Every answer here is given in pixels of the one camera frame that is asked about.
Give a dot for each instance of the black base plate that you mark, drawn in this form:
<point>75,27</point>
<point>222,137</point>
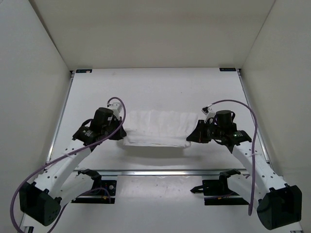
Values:
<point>103,190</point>
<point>216,191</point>

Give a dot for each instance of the right blue corner label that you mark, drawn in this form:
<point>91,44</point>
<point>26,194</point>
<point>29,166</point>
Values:
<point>227,69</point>

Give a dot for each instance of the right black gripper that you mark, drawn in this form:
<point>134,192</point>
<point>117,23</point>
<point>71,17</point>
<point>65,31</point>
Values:
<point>198,135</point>

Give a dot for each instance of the white skirt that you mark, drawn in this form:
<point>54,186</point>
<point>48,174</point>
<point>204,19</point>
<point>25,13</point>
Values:
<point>159,128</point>

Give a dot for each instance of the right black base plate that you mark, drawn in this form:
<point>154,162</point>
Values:
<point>216,191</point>

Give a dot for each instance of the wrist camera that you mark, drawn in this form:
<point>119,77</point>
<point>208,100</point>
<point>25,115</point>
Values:
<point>85,135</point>
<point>238,137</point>

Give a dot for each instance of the aluminium front rail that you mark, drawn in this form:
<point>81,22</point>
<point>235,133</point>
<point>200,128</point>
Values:
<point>162,172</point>

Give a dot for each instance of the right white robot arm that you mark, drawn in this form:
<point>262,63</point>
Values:
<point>277,204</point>

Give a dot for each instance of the left blue corner label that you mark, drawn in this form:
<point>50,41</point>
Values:
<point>83,71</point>

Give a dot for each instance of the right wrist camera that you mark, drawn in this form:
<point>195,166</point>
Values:
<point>238,137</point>

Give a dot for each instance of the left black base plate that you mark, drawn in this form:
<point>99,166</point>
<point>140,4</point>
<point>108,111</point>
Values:
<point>103,190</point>

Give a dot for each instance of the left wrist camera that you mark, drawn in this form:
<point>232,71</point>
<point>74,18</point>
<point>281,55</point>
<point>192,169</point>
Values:
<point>85,135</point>

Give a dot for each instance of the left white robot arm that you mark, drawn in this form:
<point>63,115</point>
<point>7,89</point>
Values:
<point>44,198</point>

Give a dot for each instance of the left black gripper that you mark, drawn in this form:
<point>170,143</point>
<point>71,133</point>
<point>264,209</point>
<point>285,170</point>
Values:
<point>121,133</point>

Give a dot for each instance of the blue corner label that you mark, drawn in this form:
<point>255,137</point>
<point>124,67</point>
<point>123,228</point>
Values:
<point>83,71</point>
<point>227,69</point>

